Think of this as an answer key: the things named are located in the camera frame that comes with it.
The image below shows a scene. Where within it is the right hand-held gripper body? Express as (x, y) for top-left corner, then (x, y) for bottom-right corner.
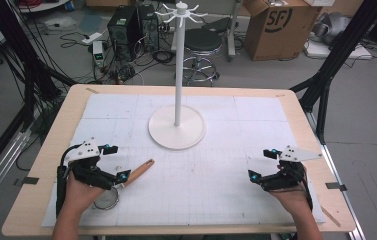
(258, 144), (324, 193)

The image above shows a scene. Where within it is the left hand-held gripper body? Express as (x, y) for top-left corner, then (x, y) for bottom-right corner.
(65, 137), (124, 191)

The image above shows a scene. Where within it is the strainer with wooden handle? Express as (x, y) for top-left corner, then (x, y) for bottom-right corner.
(92, 158), (156, 211)

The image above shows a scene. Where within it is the person's right hand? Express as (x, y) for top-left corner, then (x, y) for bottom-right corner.
(268, 162), (312, 215)

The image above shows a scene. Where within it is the person's left hand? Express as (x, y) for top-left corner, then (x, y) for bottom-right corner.
(63, 171), (108, 216)

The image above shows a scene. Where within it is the white grid mat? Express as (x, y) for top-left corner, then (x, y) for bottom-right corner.
(41, 92), (327, 228)

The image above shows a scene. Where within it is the black tape strip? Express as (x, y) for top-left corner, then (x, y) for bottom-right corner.
(21, 176), (40, 186)
(325, 181), (348, 192)

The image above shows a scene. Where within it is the wooden table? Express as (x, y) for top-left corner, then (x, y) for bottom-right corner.
(1, 83), (357, 238)

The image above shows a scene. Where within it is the thin wooden stick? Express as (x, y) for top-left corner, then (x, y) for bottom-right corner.
(320, 205), (342, 228)

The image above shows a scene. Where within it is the white hook rack stand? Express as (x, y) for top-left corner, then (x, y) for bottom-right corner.
(147, 0), (209, 151)

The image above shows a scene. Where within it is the small green-lit power supply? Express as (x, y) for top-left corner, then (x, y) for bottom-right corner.
(91, 40), (106, 68)

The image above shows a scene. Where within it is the white power strip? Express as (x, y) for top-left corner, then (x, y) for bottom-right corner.
(81, 31), (104, 46)

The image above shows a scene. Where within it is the cardboard box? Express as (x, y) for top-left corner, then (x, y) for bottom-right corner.
(242, 0), (324, 62)

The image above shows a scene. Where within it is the slim black computer tower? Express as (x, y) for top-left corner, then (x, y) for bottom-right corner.
(138, 3), (161, 53)

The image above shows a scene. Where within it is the black round stool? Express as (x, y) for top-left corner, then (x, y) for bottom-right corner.
(181, 27), (223, 88)

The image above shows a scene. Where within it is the grey bag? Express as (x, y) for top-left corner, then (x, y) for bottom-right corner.
(311, 11), (353, 46)

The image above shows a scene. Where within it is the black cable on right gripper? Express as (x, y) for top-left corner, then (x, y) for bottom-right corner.
(300, 166), (314, 212)

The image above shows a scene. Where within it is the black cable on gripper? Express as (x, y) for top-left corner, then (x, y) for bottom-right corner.
(55, 142), (84, 218)
(300, 166), (314, 212)

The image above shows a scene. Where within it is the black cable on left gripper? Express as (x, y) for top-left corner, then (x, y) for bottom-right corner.
(55, 142), (84, 218)

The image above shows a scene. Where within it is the coiled black cable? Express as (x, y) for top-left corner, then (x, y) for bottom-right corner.
(151, 49), (176, 66)

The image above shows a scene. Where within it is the black metal frame stand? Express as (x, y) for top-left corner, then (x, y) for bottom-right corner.
(0, 0), (79, 188)
(289, 0), (377, 146)

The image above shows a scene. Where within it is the grey metal stand post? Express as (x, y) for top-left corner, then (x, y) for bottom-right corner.
(226, 0), (244, 63)

